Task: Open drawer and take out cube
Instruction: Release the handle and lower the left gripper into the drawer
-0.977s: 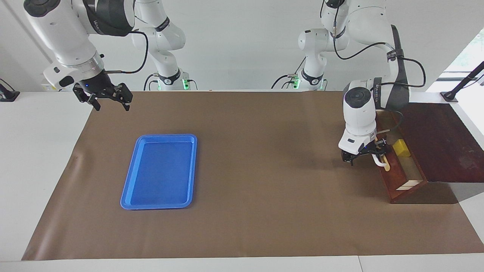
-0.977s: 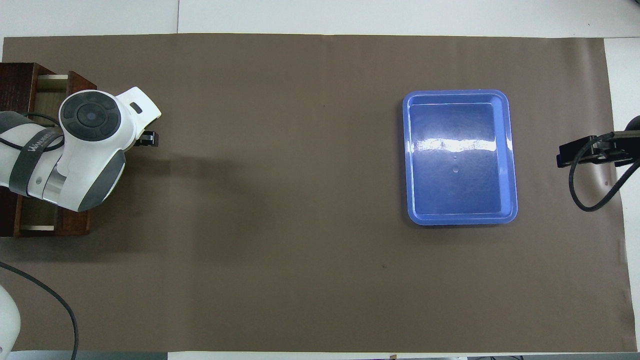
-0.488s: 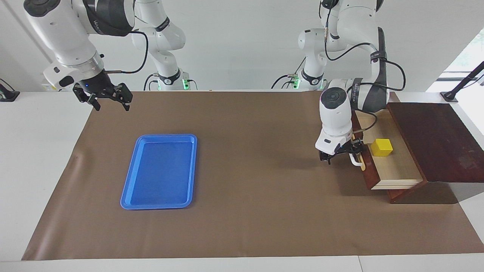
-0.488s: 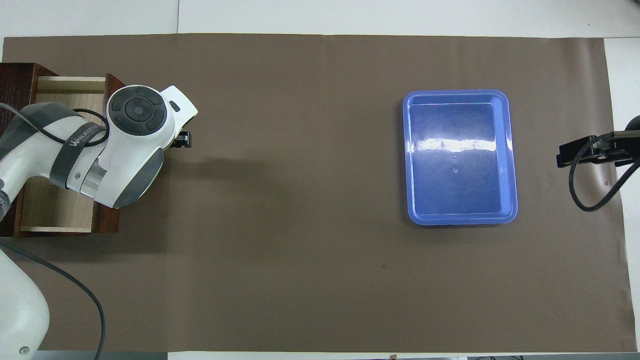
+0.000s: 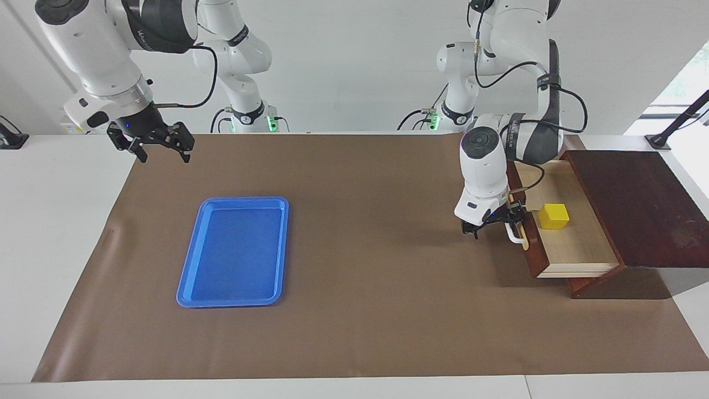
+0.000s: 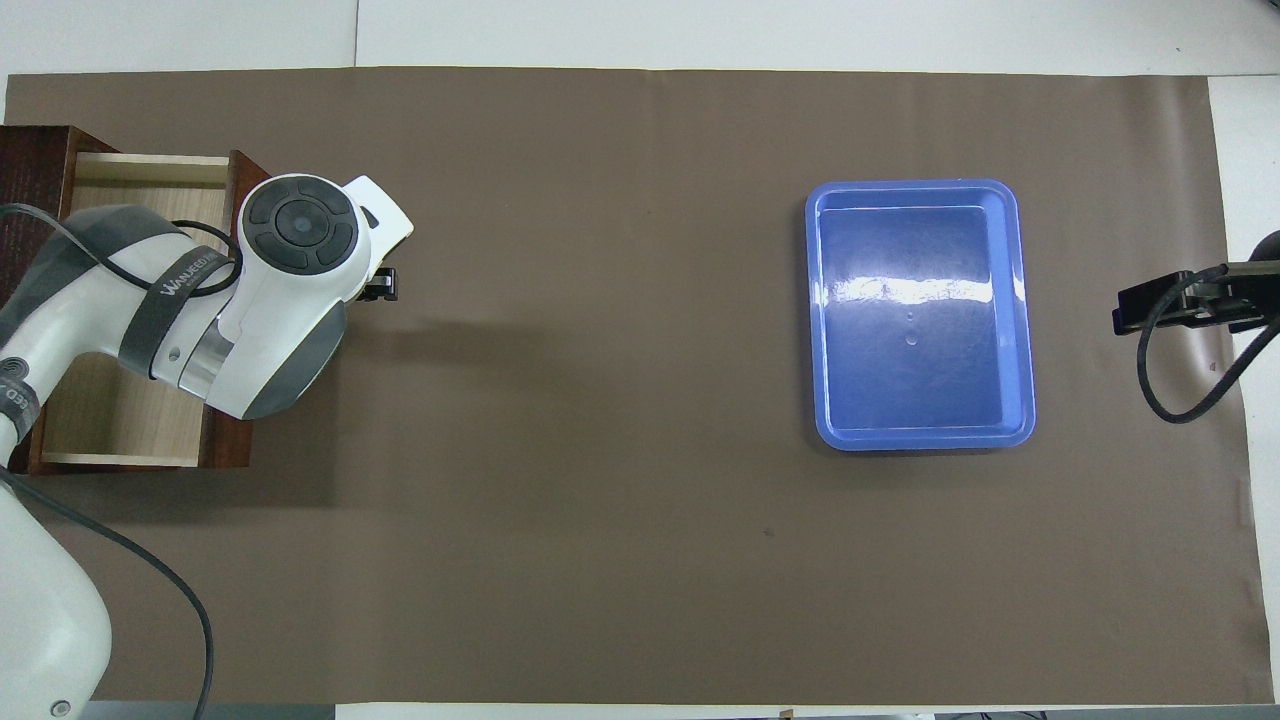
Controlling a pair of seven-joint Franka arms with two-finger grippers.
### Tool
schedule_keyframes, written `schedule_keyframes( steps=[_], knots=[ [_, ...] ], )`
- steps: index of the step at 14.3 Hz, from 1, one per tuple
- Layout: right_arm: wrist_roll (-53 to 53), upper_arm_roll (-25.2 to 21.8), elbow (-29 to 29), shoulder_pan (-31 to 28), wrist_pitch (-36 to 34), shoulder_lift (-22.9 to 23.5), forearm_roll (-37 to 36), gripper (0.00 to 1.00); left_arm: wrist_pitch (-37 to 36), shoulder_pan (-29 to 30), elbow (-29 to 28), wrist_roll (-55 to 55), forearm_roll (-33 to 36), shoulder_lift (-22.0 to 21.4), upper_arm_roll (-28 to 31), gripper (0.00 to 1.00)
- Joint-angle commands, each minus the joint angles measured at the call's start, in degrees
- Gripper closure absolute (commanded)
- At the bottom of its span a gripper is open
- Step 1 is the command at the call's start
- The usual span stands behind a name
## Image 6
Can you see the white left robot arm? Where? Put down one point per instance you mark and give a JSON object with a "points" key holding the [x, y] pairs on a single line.
{"points": [[290, 300]]}

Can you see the wooden drawer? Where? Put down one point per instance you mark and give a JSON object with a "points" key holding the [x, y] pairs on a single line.
{"points": [[110, 420]]}

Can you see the blue plastic tray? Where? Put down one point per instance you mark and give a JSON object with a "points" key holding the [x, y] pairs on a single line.
{"points": [[920, 380]]}

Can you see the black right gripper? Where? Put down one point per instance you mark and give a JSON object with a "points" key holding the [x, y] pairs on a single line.
{"points": [[1265, 280]]}

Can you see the brown table mat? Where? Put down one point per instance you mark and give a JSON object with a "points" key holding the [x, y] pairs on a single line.
{"points": [[600, 400]]}

